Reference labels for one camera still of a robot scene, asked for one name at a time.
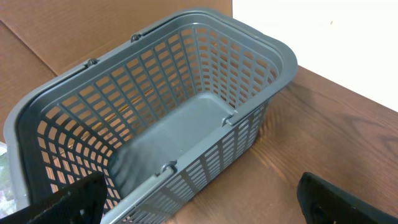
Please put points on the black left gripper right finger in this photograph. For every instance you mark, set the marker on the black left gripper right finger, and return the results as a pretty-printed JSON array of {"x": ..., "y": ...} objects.
[{"x": 323, "y": 202}]

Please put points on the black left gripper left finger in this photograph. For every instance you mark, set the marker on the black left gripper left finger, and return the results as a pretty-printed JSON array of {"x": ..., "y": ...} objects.
[{"x": 80, "y": 202}]

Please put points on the grey plastic shopping basket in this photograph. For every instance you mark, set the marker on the grey plastic shopping basket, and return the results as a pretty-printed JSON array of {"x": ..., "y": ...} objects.
[{"x": 160, "y": 116}]

